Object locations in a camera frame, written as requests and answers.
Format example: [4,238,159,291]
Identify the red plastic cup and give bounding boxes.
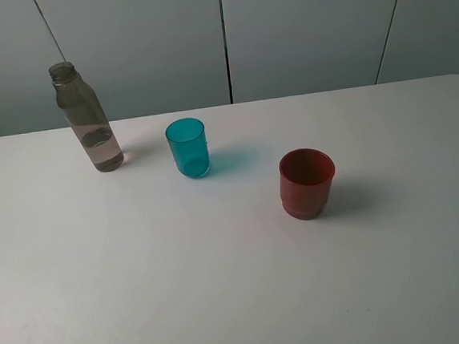
[279,148,336,221]

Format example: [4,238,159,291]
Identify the teal translucent plastic cup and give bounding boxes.
[165,117,210,179]

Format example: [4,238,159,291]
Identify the clear plastic water bottle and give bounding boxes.
[49,62,124,172]

